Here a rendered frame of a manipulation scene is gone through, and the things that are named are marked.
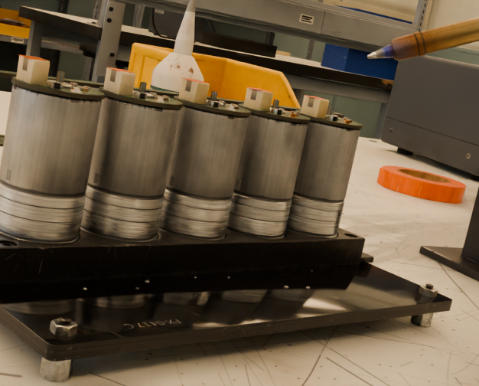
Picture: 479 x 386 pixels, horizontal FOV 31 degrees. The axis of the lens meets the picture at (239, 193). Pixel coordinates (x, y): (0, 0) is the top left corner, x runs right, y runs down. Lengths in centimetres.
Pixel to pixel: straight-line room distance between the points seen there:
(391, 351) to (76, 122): 12
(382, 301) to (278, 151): 6
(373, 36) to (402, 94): 254
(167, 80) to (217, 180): 29
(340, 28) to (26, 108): 306
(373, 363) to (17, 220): 11
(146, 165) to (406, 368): 10
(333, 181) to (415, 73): 54
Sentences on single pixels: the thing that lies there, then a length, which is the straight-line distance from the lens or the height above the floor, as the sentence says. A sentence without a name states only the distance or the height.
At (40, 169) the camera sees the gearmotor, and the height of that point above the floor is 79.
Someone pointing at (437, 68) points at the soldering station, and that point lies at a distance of 82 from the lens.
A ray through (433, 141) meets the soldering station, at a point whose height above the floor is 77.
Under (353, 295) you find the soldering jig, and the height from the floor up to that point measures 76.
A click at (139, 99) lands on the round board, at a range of 25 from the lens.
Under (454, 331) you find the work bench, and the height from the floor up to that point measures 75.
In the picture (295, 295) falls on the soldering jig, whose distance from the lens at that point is 27.
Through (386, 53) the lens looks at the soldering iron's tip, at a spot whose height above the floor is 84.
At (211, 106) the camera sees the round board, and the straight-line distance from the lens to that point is 27.
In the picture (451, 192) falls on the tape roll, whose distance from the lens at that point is 61.
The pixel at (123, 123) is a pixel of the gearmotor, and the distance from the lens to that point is 25.
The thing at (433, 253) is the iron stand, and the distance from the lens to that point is 42.
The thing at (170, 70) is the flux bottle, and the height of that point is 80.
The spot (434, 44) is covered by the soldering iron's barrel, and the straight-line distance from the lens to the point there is 31.
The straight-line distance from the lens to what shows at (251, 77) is 72.
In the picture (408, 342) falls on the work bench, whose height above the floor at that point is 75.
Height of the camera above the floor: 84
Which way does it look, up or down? 11 degrees down
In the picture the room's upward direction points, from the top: 12 degrees clockwise
